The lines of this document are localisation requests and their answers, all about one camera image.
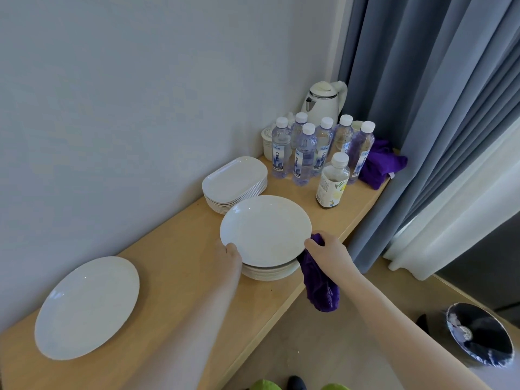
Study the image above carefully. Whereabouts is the person's left hand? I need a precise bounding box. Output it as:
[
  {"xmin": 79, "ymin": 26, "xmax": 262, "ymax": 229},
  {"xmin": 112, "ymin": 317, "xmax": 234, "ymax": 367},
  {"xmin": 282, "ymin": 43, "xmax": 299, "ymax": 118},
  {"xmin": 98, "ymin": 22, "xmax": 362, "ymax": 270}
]
[{"xmin": 213, "ymin": 242, "xmax": 243, "ymax": 282}]

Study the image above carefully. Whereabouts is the person's right hand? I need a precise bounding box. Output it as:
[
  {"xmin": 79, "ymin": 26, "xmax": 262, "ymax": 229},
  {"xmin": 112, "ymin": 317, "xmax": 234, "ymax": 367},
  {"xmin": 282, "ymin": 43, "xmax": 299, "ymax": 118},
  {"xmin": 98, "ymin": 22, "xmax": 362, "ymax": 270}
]
[{"xmin": 304, "ymin": 231, "xmax": 361, "ymax": 281}]

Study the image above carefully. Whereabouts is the round white plate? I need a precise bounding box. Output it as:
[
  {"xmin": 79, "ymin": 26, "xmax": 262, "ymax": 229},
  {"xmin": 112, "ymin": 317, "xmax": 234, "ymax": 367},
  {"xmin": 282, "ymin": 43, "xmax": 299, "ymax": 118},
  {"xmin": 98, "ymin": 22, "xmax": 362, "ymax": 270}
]
[{"xmin": 220, "ymin": 195, "xmax": 313, "ymax": 268}]

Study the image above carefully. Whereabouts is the purple cleaning cloth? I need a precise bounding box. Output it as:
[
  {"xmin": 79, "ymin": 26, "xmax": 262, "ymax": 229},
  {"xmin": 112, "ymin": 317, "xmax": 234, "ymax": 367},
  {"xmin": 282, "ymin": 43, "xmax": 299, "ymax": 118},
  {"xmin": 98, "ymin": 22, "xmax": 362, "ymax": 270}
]
[
  {"xmin": 359, "ymin": 139, "xmax": 408, "ymax": 190},
  {"xmin": 298, "ymin": 233, "xmax": 340, "ymax": 313}
]

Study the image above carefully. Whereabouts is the person's right forearm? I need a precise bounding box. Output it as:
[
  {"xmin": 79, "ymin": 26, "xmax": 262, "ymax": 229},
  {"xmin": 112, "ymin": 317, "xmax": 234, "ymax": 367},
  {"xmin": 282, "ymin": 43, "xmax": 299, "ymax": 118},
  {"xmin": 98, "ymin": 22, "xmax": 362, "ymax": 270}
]
[{"xmin": 327, "ymin": 265, "xmax": 495, "ymax": 390}]

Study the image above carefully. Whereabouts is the person's left forearm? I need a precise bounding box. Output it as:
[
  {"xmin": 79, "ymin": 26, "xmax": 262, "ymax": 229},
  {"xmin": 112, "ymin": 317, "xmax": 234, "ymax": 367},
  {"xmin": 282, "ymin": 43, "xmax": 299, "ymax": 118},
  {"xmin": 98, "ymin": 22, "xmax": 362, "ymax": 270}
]
[{"xmin": 132, "ymin": 269, "xmax": 241, "ymax": 390}]

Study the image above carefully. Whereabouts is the stack of round white dishes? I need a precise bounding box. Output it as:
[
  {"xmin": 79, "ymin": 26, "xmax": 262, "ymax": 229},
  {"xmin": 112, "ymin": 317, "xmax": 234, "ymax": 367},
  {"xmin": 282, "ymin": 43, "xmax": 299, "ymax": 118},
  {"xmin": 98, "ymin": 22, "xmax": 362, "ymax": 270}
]
[{"xmin": 241, "ymin": 259, "xmax": 301, "ymax": 281}]

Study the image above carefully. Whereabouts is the yellow label drink bottle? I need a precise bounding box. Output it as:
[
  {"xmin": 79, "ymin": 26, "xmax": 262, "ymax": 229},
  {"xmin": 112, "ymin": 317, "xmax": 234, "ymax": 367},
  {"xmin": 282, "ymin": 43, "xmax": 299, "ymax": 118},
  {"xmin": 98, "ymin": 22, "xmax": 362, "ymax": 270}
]
[{"xmin": 316, "ymin": 152, "xmax": 351, "ymax": 210}]

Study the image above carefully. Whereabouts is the stack of rectangular white plates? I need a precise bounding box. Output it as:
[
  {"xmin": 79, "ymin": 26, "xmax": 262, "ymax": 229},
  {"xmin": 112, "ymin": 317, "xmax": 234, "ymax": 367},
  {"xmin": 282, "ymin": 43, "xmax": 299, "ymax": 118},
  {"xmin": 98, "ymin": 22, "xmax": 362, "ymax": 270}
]
[{"xmin": 202, "ymin": 156, "xmax": 269, "ymax": 216}]

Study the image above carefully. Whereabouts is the group of clear water bottles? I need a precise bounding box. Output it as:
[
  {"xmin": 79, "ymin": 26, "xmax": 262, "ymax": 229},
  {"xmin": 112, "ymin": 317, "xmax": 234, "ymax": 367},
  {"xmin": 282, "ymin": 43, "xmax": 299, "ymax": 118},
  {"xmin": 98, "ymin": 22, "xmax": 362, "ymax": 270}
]
[{"xmin": 271, "ymin": 112, "xmax": 376, "ymax": 187}]

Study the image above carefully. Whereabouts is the white lidded cup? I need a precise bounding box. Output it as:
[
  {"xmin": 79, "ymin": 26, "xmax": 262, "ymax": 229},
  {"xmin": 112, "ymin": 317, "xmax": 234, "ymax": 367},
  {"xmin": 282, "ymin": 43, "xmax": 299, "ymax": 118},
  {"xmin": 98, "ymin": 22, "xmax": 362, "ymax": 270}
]
[{"xmin": 261, "ymin": 125, "xmax": 282, "ymax": 160}]

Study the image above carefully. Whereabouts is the white electric kettle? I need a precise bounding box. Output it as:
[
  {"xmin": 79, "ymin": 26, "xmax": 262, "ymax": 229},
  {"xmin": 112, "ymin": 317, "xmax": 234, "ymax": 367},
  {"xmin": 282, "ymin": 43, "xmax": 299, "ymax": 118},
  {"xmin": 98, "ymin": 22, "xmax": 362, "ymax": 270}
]
[{"xmin": 301, "ymin": 80, "xmax": 349, "ymax": 129}]

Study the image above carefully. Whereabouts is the white sheer curtain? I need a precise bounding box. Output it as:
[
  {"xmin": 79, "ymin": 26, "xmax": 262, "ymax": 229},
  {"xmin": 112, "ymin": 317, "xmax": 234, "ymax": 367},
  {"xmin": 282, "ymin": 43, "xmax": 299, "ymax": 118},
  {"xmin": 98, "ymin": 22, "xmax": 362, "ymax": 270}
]
[{"xmin": 383, "ymin": 127, "xmax": 520, "ymax": 281}]

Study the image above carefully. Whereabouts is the oval white plate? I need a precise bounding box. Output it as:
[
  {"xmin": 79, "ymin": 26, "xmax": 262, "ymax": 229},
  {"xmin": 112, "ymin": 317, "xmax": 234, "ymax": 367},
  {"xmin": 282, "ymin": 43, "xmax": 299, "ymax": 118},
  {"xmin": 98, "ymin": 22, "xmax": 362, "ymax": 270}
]
[{"xmin": 34, "ymin": 256, "xmax": 140, "ymax": 360}]

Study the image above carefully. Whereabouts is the blue grey curtain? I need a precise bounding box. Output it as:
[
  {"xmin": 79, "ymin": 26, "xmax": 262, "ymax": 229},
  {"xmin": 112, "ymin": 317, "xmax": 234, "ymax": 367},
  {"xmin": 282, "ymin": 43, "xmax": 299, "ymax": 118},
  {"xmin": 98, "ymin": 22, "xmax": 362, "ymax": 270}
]
[{"xmin": 336, "ymin": 0, "xmax": 520, "ymax": 274}]

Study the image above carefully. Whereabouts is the black lined waste bin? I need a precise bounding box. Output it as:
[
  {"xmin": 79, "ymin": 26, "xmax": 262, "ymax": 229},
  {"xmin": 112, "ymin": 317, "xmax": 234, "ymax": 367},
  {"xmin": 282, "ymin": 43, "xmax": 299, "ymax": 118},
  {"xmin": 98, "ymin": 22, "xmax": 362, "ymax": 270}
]
[{"xmin": 445, "ymin": 302, "xmax": 515, "ymax": 367}]

